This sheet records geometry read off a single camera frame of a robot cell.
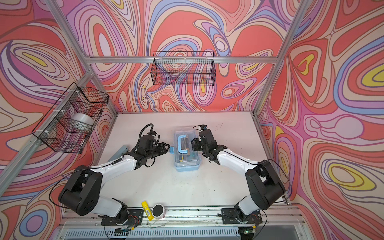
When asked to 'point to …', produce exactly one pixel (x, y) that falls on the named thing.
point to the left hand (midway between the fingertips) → (170, 145)
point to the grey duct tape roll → (81, 121)
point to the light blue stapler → (118, 153)
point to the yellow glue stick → (147, 210)
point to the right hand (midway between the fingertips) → (195, 145)
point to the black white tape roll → (158, 211)
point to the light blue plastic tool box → (186, 169)
